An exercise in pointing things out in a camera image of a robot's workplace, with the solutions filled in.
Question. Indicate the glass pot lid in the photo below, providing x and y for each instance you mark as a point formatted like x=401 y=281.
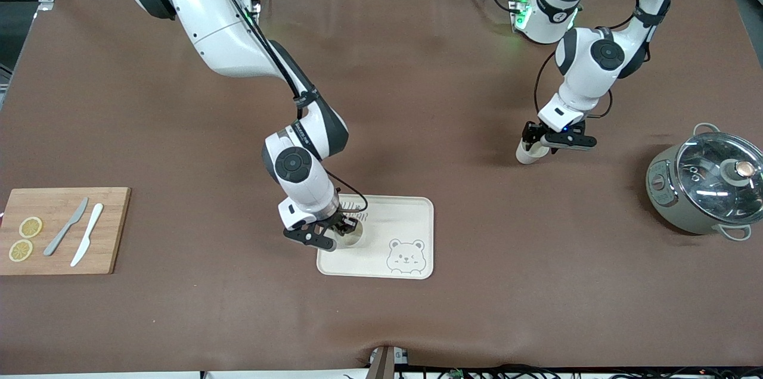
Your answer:
x=709 y=188

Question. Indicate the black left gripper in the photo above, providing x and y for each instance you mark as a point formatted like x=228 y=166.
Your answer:
x=530 y=132

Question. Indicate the brown table cover mat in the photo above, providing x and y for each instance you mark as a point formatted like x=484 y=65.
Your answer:
x=417 y=99

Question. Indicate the lemon slice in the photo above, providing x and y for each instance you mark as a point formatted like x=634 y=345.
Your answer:
x=21 y=250
x=30 y=227

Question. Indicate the cream tray with bear print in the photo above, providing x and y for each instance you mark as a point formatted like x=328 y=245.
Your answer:
x=405 y=218

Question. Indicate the grey plastic knife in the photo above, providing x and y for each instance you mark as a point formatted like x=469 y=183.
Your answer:
x=62 y=233

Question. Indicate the white plastic knife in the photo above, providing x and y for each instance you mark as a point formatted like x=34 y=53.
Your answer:
x=88 y=236

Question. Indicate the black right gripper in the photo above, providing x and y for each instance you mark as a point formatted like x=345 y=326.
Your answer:
x=342 y=221

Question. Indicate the white IKEA cup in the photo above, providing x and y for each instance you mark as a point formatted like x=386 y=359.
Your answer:
x=353 y=240
x=530 y=155

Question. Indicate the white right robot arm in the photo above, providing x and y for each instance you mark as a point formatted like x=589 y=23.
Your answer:
x=226 y=27

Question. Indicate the brown camera post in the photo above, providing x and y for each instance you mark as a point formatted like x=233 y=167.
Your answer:
x=381 y=364

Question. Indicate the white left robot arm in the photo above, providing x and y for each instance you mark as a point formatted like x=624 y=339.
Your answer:
x=587 y=81

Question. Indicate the wooden cutting board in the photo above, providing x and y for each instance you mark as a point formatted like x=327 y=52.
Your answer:
x=113 y=236

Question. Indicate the grey-green electric pot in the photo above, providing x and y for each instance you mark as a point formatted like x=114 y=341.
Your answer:
x=664 y=200

